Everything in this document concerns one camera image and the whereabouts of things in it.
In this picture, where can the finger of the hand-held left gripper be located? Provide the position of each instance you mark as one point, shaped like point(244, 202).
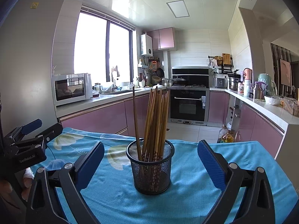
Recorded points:
point(31, 124)
point(52, 131)

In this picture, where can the kitchen sink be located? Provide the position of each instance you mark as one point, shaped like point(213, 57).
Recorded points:
point(121, 92)

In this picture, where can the kitchen window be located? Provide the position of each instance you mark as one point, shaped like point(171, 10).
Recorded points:
point(91, 49)

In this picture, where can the narrow pink base cabinet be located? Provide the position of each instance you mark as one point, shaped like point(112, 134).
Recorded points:
point(217, 107)

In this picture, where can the white microwave oven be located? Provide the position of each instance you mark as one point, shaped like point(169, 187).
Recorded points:
point(70, 91)

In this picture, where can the silver rice cooker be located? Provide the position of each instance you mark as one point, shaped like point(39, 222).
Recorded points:
point(220, 83)

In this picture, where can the yellow cooking oil bottle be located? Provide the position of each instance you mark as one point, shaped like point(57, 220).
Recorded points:
point(228, 138)

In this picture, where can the black wok with lid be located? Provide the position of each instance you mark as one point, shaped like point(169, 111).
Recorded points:
point(179, 80)

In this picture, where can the green kitchen appliance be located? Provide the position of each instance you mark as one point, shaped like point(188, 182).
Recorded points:
point(266, 79)

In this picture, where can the wooden cutting board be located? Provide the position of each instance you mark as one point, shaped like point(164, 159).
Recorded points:
point(226, 59)

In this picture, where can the bundle of wooden chopsticks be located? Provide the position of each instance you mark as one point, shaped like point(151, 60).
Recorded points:
point(154, 126)

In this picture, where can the pink peninsula base cabinets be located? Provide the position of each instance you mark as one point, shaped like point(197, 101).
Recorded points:
point(255, 128)

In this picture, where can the black range hood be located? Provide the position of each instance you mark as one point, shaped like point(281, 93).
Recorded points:
point(190, 71)

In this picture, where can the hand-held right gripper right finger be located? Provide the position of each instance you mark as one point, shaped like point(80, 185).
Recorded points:
point(210, 165)

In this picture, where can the person's left hand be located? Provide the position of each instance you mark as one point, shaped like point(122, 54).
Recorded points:
point(28, 179)

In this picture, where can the white water heater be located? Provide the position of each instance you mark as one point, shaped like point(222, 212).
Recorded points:
point(146, 44)

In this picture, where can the clear storage basket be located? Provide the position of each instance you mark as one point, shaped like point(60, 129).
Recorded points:
point(291, 108)

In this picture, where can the ceiling light panel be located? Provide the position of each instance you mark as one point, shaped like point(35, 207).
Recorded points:
point(178, 9)

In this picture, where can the pink wall cabinet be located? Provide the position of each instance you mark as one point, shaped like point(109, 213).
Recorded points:
point(165, 38)

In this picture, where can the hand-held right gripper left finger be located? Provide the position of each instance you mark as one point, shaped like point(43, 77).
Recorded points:
point(91, 165)

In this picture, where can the stainless steel pot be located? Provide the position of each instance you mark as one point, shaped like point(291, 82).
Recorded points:
point(233, 84)

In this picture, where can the dark liquid bottle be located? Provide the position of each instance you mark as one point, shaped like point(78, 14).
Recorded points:
point(220, 137)

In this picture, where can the hanging frying pan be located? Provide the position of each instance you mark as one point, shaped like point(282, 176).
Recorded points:
point(160, 72)

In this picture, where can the purple lidded jug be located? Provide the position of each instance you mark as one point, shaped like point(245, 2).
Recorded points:
point(258, 92)

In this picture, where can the black wall rack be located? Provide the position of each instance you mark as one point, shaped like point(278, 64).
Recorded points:
point(226, 68)

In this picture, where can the black mesh utensil holder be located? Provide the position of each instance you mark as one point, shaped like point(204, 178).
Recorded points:
point(151, 179)

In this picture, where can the built-in black oven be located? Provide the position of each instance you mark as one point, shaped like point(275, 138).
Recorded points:
point(186, 108)

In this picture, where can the pink thermos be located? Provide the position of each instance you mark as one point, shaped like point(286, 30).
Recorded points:
point(247, 74)

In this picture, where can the white bowl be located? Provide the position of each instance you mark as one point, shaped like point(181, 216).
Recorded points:
point(272, 100)

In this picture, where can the white plastic bottle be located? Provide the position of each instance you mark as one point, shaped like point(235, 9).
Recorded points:
point(247, 89)

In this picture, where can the blue floral tablecloth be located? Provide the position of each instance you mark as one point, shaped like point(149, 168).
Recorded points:
point(191, 191)

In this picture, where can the grey refrigerator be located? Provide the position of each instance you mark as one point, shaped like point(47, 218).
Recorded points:
point(28, 63)

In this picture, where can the framed wall picture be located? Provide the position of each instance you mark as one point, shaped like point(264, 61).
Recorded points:
point(285, 73)

